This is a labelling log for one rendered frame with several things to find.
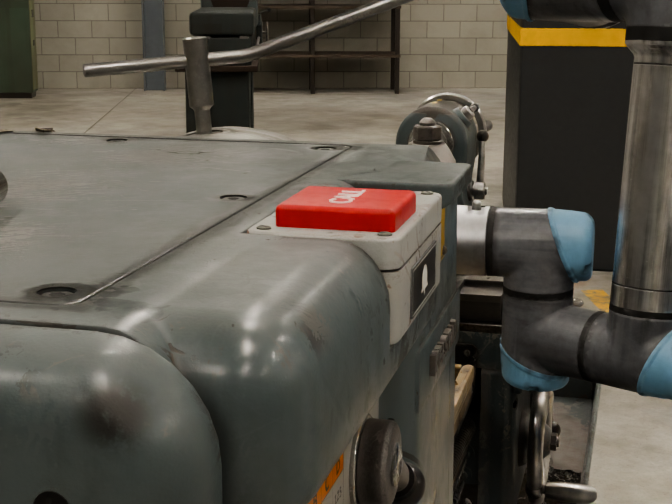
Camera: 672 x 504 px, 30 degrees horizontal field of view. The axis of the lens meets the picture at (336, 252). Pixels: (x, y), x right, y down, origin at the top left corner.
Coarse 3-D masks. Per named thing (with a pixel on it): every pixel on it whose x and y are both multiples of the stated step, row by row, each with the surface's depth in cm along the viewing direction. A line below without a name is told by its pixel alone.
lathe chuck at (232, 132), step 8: (216, 128) 115; (224, 128) 115; (232, 128) 115; (240, 128) 115; (248, 128) 115; (184, 136) 111; (192, 136) 110; (200, 136) 109; (208, 136) 109; (216, 136) 109; (224, 136) 110; (232, 136) 110; (240, 136) 111; (248, 136) 111; (256, 136) 112; (264, 136) 113; (272, 136) 114; (280, 136) 115
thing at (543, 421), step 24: (504, 384) 166; (480, 408) 167; (504, 408) 167; (528, 408) 187; (552, 408) 187; (480, 432) 168; (504, 432) 167; (528, 432) 174; (552, 432) 186; (480, 456) 168; (504, 456) 168; (528, 456) 168; (480, 480) 169; (504, 480) 169; (528, 480) 168
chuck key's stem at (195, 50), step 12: (204, 36) 111; (192, 48) 110; (204, 48) 111; (192, 60) 110; (204, 60) 111; (192, 72) 111; (204, 72) 111; (192, 84) 111; (204, 84) 111; (192, 96) 111; (204, 96) 111; (192, 108) 112; (204, 108) 112; (204, 120) 112; (204, 132) 112
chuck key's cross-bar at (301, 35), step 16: (384, 0) 113; (400, 0) 113; (336, 16) 113; (352, 16) 113; (368, 16) 113; (304, 32) 112; (320, 32) 113; (256, 48) 112; (272, 48) 112; (96, 64) 110; (112, 64) 110; (128, 64) 110; (144, 64) 110; (160, 64) 110; (176, 64) 111; (224, 64) 112
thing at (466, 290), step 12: (456, 276) 172; (468, 276) 172; (480, 276) 172; (492, 276) 172; (468, 288) 169; (480, 288) 169; (492, 288) 169; (468, 300) 166; (480, 300) 166; (492, 300) 165; (468, 312) 167; (480, 312) 166; (492, 312) 166
